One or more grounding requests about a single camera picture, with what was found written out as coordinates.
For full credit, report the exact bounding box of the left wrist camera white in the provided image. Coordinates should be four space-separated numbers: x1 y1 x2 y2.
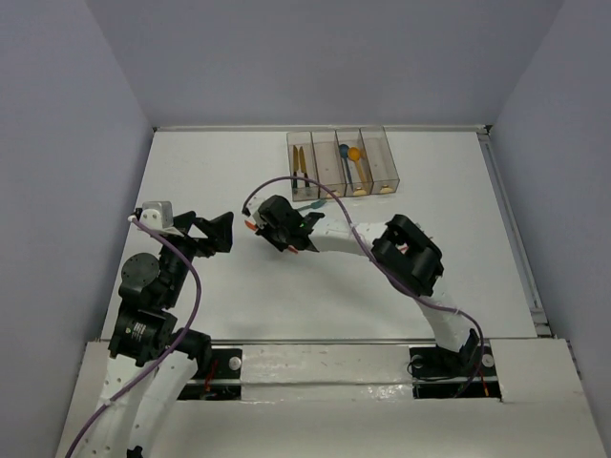
128 200 174 234

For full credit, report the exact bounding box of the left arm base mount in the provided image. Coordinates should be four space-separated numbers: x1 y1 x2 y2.
179 347 242 402

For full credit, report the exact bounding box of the white front board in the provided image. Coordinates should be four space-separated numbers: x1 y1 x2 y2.
57 339 604 457

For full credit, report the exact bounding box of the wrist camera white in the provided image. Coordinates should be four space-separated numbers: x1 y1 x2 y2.
242 206 266 232
128 200 174 234

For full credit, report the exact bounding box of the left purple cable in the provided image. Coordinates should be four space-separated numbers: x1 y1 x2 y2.
61 219 202 458

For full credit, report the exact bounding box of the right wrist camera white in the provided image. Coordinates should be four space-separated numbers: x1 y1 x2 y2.
242 206 266 232

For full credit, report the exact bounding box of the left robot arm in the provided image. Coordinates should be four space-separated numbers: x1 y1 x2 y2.
66 201 234 457

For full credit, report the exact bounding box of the teal fork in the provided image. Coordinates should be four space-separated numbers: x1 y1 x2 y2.
296 199 327 212

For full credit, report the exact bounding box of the purple cable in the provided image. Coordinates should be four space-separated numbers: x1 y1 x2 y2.
242 176 484 397
61 219 202 458

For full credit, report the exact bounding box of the blue spoon dark handle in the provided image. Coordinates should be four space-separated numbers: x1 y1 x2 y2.
339 144 353 186

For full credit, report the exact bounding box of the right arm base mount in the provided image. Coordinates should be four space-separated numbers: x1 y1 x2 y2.
406 344 502 400

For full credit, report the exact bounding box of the yellow knife green handle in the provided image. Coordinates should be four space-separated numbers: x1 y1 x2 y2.
298 146 310 190

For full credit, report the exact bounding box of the yellow spoon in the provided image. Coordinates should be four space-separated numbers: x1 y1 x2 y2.
348 146 371 196

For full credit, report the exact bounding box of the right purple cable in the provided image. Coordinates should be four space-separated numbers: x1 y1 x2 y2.
242 176 484 397

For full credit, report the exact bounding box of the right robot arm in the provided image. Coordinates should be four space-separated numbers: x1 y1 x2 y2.
242 195 482 374

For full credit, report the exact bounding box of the orange knife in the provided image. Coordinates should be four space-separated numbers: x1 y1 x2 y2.
244 220 257 232

